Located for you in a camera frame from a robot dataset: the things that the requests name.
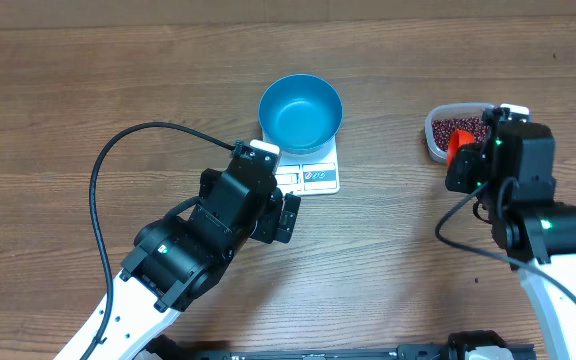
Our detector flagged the clear plastic container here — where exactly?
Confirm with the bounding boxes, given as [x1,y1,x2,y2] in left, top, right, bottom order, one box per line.
[424,103,494,163]

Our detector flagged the orange measuring scoop blue handle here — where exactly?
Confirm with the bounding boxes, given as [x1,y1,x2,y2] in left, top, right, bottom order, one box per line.
[446,129,476,165]

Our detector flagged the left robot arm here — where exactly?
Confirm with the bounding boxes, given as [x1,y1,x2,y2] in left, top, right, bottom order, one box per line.
[57,142,301,359]

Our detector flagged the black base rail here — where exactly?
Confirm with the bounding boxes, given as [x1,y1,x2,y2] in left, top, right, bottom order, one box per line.
[137,330,537,360]

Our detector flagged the red beans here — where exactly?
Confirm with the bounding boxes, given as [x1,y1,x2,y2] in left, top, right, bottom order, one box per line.
[431,117,489,152]

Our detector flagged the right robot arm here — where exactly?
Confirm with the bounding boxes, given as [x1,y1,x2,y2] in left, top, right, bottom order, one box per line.
[445,105,576,359]

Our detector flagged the white kitchen scale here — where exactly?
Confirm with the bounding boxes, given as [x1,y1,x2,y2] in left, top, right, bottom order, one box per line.
[263,131,341,196]

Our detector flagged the blue bowl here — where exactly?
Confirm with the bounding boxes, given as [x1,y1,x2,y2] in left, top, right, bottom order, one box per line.
[257,74,344,154]

